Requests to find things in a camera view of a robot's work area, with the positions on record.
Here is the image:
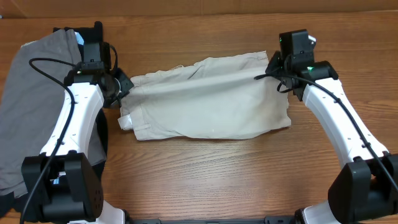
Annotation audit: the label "black garment with blue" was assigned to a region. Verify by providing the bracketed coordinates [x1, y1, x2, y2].
[0, 21, 109, 218]

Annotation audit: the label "grey folded garment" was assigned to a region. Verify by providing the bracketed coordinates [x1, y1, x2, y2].
[0, 29, 107, 198]

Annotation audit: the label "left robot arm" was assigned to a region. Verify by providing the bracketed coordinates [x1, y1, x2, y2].
[20, 42, 134, 224]

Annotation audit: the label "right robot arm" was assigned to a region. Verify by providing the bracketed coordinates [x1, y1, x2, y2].
[265, 29, 397, 223]

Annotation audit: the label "beige khaki shorts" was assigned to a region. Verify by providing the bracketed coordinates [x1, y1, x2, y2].
[118, 51, 291, 141]

